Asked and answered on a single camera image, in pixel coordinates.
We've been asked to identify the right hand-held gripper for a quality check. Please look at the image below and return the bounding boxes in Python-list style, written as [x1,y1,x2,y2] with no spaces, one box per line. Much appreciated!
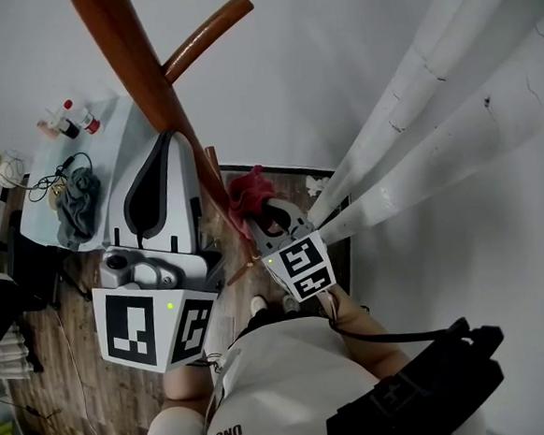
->
[247,196,339,307]

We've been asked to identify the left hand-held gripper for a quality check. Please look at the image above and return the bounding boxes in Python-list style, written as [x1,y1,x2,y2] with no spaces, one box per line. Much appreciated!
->
[79,126,233,380]

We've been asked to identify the red cloth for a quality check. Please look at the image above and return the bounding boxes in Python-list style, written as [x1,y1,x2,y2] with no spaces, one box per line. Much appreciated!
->
[223,163,282,240]

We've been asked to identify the wooden coat stand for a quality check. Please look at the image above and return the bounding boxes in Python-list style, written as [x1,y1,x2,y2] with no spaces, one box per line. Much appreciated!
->
[66,0,277,298]

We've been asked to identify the person's left forearm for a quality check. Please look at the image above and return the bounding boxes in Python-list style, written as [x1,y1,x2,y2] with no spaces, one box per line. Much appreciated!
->
[161,356,222,404]

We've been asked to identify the black shoulder bag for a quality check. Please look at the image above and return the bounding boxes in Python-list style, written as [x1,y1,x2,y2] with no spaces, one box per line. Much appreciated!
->
[317,305,513,435]

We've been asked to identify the person's right forearm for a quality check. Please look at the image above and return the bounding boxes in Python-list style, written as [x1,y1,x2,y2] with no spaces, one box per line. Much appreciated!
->
[317,280,415,387]

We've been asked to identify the crumpled grey cloth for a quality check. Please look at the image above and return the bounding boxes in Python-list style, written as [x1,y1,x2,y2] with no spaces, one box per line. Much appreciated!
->
[50,165,107,253]

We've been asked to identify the table with white cover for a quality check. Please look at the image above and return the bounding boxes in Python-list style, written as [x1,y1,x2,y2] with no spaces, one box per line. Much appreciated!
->
[12,92,172,260]

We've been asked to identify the person's black trousers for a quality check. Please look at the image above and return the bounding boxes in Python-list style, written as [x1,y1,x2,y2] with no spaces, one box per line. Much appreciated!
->
[244,305,309,332]

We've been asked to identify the dark glass bottle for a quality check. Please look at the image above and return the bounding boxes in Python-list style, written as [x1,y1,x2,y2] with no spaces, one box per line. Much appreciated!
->
[57,114,82,140]

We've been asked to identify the small pink container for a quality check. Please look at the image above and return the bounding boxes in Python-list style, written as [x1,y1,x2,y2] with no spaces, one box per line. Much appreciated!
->
[36,116,61,141]

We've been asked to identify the black office chair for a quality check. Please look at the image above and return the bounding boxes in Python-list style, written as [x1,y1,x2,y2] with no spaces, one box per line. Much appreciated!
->
[0,205,95,315]

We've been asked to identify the person's white shirt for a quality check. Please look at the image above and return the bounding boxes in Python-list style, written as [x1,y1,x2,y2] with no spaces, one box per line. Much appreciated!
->
[135,303,487,435]

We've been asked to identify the folded white towels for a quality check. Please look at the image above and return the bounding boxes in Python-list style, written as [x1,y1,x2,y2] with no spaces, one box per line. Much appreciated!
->
[0,322,36,383]

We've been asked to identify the black cable with adapter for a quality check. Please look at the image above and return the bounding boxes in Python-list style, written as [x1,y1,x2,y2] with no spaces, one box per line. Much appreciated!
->
[24,151,96,203]

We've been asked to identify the white wire globe lamp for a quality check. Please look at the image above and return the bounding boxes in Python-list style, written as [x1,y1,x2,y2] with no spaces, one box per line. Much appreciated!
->
[0,147,35,190]

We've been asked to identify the white wall pipe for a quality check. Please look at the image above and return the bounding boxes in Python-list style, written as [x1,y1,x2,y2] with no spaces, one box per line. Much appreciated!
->
[306,11,544,246]
[290,0,544,227]

